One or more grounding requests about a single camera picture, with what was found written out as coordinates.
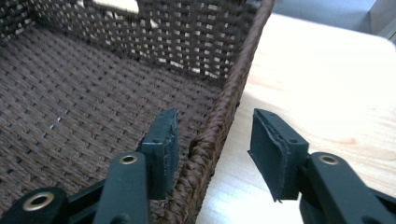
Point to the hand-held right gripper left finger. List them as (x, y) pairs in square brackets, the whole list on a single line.
[(162, 155)]

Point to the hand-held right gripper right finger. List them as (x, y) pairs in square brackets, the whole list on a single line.
[(277, 155)]

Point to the brown woven basket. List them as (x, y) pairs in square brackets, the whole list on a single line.
[(93, 93)]

